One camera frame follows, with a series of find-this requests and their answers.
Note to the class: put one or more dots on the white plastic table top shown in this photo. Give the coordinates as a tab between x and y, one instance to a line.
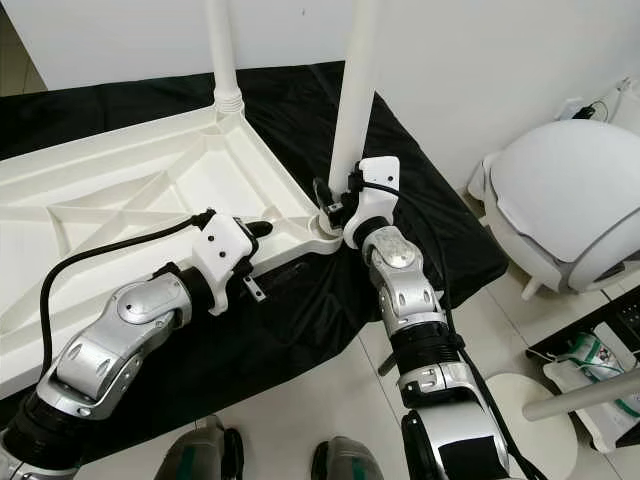
80	250

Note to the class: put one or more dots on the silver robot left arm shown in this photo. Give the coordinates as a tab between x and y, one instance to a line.
110	340

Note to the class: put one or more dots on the black table cloth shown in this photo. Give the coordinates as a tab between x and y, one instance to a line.
440	240

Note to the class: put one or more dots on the grey green robot left leg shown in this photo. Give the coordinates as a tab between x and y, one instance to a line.
200	452

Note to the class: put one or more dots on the grey green robot leg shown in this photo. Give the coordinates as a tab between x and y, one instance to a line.
200	452
345	462

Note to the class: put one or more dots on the grey green robot right leg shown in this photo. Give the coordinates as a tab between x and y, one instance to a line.
345	462

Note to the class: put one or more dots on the white plastic chair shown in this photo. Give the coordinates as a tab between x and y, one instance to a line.
560	190

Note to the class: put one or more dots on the green white packet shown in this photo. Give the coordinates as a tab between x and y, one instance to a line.
592	355

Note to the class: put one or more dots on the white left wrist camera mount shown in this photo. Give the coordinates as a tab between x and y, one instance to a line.
225	245

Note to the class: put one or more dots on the black wall plug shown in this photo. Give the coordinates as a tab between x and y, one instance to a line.
578	110

